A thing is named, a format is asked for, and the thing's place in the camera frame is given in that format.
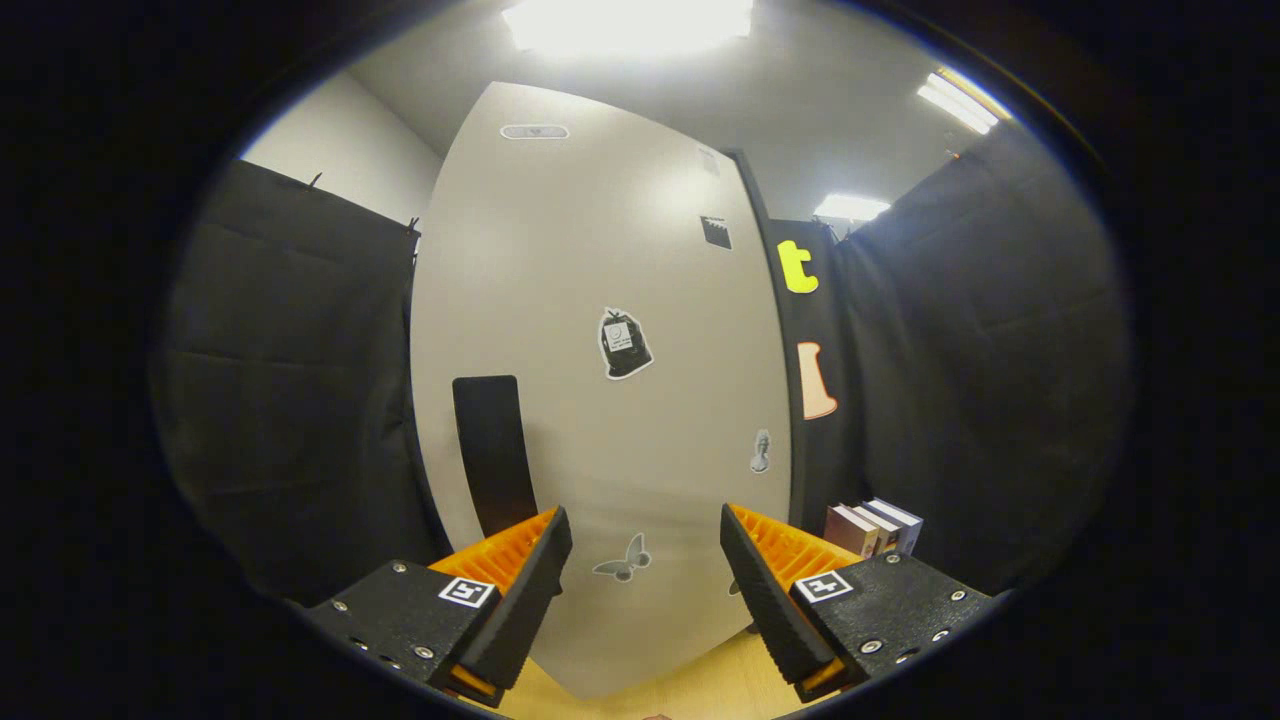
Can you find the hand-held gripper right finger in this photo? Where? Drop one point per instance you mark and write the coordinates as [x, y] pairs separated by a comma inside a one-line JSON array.
[[765, 600]]

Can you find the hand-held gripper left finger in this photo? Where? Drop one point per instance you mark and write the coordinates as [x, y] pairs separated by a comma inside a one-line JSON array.
[[530, 600]]

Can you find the beige cabinet door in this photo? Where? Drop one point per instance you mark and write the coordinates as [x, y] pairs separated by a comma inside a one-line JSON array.
[[560, 250]]

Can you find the brown cover book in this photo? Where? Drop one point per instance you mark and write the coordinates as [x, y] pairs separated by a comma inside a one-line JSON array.
[[850, 532]]

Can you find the dark grey cabinet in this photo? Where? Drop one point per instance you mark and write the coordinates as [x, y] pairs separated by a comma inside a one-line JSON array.
[[796, 480]]

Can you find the white spine book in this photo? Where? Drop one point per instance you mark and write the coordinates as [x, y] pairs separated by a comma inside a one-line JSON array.
[[877, 528]]

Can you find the grey blue book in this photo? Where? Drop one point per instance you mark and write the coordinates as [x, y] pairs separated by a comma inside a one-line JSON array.
[[902, 520]]

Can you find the black backdrop cloth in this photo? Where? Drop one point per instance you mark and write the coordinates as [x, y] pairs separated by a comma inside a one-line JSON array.
[[300, 400]]

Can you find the large ceiling light panel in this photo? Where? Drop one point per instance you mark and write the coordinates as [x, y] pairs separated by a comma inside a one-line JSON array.
[[625, 25]]

